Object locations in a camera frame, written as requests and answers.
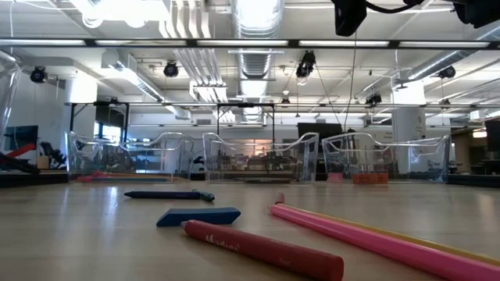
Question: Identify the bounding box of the blue wedge eraser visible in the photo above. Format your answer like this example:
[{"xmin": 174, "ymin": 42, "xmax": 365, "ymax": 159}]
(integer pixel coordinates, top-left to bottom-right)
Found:
[{"xmin": 155, "ymin": 207, "xmax": 242, "ymax": 228}]

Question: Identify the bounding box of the blue Madisi crayon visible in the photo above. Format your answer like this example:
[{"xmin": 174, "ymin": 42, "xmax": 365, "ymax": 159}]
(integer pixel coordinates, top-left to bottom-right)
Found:
[{"xmin": 123, "ymin": 190, "xmax": 202, "ymax": 201}]

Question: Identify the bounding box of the yellow pencil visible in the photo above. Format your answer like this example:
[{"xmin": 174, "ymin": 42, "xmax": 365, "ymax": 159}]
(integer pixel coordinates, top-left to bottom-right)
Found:
[{"xmin": 279, "ymin": 201, "xmax": 500, "ymax": 262}]

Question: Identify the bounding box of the clear plastic bin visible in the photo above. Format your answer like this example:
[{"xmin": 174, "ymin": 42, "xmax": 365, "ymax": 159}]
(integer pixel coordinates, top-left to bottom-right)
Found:
[
  {"xmin": 0, "ymin": 50, "xmax": 23, "ymax": 141},
  {"xmin": 202, "ymin": 131, "xmax": 320, "ymax": 184},
  {"xmin": 65, "ymin": 131, "xmax": 195, "ymax": 183},
  {"xmin": 321, "ymin": 131, "xmax": 452, "ymax": 183}
]

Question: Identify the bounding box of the black monitor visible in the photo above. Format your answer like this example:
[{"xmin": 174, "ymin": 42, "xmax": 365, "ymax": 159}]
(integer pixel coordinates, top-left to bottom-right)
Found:
[
  {"xmin": 3, "ymin": 125, "xmax": 39, "ymax": 151},
  {"xmin": 484, "ymin": 119, "xmax": 500, "ymax": 153},
  {"xmin": 297, "ymin": 123, "xmax": 344, "ymax": 154}
]

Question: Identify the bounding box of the large red Madisi crayon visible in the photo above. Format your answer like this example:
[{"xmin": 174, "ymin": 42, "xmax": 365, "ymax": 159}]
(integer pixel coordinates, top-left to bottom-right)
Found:
[{"xmin": 180, "ymin": 219, "xmax": 345, "ymax": 281}]

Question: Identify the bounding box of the red and black equipment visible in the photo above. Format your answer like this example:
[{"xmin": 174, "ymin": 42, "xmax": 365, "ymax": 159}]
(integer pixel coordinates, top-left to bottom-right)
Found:
[{"xmin": 0, "ymin": 142, "xmax": 40, "ymax": 176}]

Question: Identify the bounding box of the silver ceiling duct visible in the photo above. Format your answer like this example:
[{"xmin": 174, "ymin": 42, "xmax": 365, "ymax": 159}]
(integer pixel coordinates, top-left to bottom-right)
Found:
[{"xmin": 230, "ymin": 0, "xmax": 286, "ymax": 123}]

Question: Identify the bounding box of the black overhead frame bar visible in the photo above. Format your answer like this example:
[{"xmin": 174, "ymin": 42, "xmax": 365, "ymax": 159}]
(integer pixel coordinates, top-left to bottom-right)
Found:
[{"xmin": 0, "ymin": 37, "xmax": 500, "ymax": 50}]

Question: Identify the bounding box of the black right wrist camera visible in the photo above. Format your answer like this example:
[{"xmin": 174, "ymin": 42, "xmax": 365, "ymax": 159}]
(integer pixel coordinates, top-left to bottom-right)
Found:
[{"xmin": 331, "ymin": 0, "xmax": 368, "ymax": 37}]

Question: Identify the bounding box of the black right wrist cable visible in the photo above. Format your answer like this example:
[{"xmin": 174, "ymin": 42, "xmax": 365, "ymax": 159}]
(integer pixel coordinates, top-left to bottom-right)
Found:
[{"xmin": 362, "ymin": 0, "xmax": 427, "ymax": 15}]

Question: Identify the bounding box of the black table frame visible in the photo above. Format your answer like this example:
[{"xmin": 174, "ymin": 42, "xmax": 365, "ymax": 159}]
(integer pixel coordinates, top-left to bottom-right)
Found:
[{"xmin": 0, "ymin": 170, "xmax": 500, "ymax": 189}]

